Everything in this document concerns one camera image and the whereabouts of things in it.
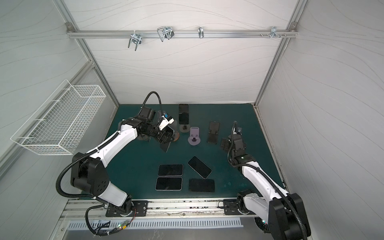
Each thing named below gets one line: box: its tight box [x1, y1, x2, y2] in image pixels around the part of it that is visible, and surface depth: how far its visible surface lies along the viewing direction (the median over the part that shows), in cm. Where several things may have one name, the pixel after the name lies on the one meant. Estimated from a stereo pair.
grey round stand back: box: [179, 124, 191, 133], surface depth 109 cm
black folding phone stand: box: [206, 121, 220, 145], surface depth 100 cm
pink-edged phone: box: [157, 164, 184, 177], surface depth 88 cm
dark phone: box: [178, 104, 189, 125], surface depth 100 cm
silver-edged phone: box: [187, 155, 212, 180], surface depth 90 cm
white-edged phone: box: [155, 176, 183, 191], surface depth 84 cm
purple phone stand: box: [188, 126, 201, 146], surface depth 97 cm
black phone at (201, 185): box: [189, 178, 215, 193], surface depth 84 cm
